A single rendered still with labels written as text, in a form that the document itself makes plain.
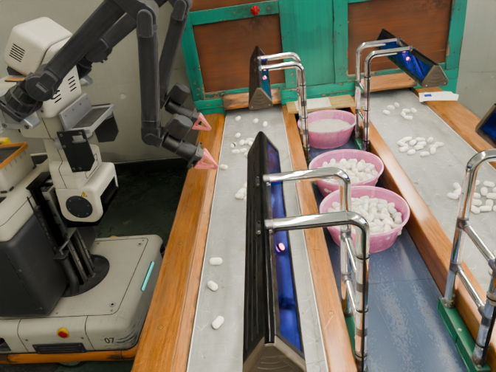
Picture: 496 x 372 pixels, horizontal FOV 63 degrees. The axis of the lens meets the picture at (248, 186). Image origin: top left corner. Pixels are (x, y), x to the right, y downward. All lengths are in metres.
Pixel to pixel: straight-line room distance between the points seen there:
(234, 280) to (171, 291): 0.17
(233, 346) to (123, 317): 0.91
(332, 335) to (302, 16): 1.54
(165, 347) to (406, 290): 0.63
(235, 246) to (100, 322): 0.81
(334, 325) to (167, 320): 0.39
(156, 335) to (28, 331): 1.06
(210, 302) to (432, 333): 0.54
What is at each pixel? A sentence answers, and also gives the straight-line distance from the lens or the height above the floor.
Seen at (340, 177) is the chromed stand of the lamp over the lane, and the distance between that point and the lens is 0.80.
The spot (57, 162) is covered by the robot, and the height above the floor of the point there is 0.91.
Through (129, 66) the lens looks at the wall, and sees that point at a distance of 3.16.
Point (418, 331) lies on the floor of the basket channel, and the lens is 1.10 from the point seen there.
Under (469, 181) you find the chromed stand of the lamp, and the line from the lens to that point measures 0.89.
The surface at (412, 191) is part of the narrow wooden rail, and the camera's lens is 1.40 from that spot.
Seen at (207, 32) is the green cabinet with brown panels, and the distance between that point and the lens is 2.12.
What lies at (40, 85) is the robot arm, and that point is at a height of 1.24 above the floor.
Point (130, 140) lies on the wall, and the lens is 3.38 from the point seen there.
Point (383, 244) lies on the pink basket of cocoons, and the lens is 1.26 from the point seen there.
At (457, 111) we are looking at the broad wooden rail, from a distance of 2.02.
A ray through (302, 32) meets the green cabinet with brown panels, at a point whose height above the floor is 1.11.
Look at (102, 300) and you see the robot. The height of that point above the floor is 0.28.
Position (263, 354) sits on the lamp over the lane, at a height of 1.09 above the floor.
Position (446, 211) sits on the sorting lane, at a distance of 1.37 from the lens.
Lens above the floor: 1.51
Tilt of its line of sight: 30 degrees down
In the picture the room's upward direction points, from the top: 9 degrees counter-clockwise
